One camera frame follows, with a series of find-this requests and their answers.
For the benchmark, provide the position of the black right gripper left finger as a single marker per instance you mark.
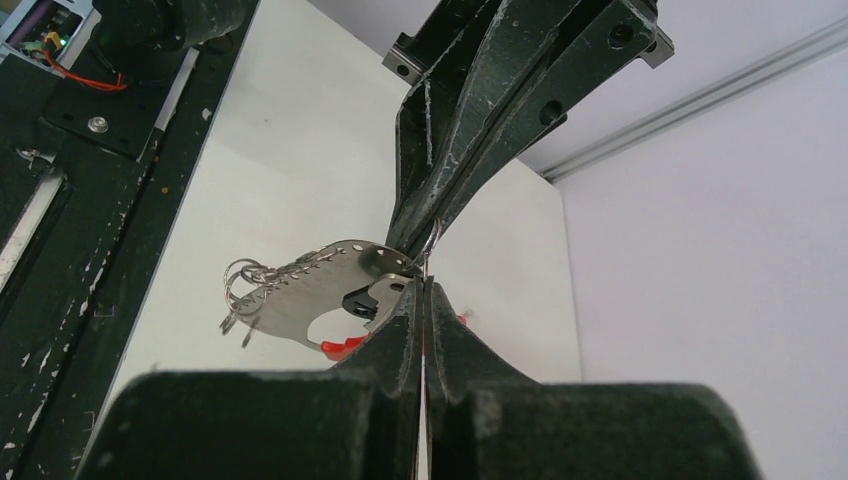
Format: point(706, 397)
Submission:
point(357, 420)

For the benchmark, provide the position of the black key tag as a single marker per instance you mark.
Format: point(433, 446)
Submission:
point(374, 302)

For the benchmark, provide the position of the left aluminium frame post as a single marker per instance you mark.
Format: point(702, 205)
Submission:
point(810, 49)

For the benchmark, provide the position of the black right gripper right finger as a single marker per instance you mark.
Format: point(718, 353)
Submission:
point(488, 420)

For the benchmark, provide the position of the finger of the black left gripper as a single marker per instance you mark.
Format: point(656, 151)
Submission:
point(610, 35)
point(476, 105)

